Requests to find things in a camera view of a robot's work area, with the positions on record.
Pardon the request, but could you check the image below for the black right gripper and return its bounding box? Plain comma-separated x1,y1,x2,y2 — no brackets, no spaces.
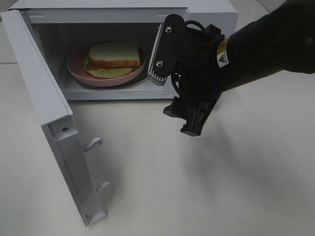
163,23,224,136

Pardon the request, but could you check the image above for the white bread sandwich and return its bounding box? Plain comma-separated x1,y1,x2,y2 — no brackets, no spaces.
84,41,141,79

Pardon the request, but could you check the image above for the pink plate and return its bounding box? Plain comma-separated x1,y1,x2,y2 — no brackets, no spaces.
67,45,147,87

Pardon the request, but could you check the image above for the white microwave door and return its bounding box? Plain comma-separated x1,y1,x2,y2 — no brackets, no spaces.
1,10,110,227

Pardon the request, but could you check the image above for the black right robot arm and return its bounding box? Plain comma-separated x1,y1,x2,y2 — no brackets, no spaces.
159,0,315,136

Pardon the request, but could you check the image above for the glass microwave turntable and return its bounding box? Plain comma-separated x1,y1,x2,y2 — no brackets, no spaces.
75,73,146,89

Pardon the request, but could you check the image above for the white microwave oven body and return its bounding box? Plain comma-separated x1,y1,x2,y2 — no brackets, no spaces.
8,0,238,101

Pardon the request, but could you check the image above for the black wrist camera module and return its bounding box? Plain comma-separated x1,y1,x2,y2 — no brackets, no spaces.
147,14,185,86

